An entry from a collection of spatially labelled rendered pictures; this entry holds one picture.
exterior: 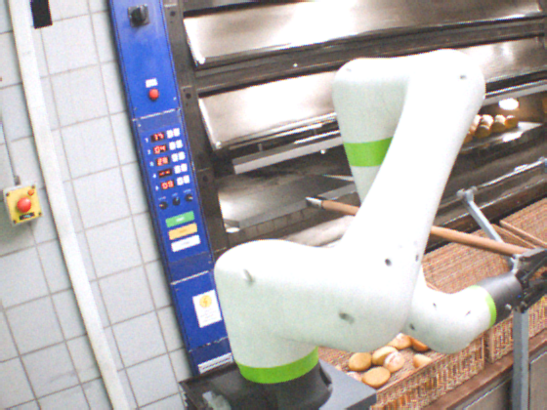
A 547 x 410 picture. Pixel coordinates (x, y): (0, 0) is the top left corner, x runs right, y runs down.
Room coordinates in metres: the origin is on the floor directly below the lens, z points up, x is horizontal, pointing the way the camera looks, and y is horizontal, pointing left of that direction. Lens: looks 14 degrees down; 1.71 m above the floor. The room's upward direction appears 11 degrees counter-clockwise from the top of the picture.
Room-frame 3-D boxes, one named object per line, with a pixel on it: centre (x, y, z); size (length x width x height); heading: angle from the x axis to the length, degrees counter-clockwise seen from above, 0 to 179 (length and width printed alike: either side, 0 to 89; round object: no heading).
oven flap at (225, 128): (2.29, -0.64, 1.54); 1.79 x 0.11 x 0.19; 117
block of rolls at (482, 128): (2.95, -0.95, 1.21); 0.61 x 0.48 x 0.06; 27
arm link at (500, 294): (1.04, -0.38, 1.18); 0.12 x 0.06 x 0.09; 27
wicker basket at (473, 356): (1.79, -0.25, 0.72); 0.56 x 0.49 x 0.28; 118
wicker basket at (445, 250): (2.06, -0.78, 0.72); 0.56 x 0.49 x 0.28; 116
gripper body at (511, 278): (1.07, -0.44, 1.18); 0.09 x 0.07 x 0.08; 117
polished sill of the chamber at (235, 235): (2.31, -0.63, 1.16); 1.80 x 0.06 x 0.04; 117
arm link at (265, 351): (0.82, 0.03, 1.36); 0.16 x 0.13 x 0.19; 47
